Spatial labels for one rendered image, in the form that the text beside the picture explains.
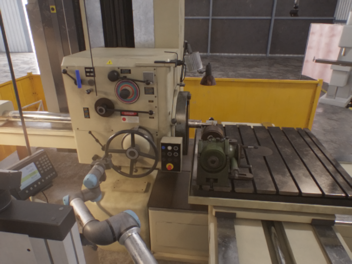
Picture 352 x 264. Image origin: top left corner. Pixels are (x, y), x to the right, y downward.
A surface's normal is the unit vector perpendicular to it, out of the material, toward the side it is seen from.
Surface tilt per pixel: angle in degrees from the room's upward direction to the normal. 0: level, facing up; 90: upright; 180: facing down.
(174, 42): 90
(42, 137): 90
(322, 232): 0
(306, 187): 0
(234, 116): 90
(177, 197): 0
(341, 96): 90
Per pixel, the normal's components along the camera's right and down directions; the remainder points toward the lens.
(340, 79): -0.68, 0.31
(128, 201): 0.00, -0.91
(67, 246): 0.99, 0.06
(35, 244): -0.14, 0.41
